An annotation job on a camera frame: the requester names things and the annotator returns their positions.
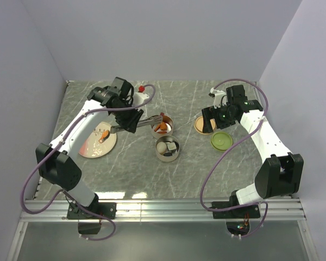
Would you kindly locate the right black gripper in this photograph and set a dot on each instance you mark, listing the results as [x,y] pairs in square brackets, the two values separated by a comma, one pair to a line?
[211,112]

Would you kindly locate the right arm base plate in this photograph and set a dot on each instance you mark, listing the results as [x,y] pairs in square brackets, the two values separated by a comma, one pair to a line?
[239,213]

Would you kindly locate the orange round lid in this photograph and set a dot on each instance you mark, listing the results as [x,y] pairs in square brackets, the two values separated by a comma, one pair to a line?
[198,125]

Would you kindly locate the near steel lunch bowl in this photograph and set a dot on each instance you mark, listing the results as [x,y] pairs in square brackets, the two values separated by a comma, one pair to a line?
[165,139]

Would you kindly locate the white egg ball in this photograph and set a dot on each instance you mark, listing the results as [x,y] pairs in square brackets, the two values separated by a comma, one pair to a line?
[161,147]

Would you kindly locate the white cucumber sushi roll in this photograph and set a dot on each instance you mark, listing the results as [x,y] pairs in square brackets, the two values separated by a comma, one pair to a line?
[171,146]

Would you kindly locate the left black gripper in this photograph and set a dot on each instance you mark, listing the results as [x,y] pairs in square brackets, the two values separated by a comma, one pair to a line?
[130,124]

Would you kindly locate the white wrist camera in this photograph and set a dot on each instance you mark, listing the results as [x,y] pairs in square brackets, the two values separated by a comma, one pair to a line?
[139,97]
[218,96]

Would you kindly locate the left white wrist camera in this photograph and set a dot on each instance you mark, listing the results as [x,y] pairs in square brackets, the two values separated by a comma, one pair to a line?
[139,97]

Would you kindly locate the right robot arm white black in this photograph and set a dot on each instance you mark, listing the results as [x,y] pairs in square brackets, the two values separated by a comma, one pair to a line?
[281,170]

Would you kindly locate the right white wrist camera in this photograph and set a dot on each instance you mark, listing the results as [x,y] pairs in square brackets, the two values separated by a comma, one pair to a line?
[218,96]

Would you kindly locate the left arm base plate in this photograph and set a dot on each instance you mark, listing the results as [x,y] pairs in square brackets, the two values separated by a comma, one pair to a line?
[105,209]

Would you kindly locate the black sushi roll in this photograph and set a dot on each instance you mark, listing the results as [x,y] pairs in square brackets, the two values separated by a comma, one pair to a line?
[168,154]

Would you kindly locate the far steel lunch bowl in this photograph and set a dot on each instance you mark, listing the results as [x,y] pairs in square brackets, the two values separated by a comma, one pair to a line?
[164,128]

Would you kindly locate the green round lid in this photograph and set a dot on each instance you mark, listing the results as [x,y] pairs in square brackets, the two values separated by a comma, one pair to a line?
[221,141]

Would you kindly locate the steel lunch bowl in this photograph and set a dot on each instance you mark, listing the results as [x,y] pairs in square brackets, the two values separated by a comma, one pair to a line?
[164,128]
[165,139]

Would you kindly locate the metal tongs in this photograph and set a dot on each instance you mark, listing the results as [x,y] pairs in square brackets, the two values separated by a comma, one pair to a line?
[153,120]

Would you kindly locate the pink white plate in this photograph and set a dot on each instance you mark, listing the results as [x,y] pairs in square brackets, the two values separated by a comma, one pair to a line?
[99,143]

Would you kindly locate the orange red food pieces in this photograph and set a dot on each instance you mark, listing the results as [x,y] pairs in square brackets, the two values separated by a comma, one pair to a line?
[105,135]

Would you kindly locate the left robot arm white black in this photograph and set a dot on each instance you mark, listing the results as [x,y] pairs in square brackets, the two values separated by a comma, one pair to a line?
[56,160]

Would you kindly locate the aluminium mounting rail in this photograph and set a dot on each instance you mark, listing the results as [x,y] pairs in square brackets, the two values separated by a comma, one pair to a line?
[175,210]

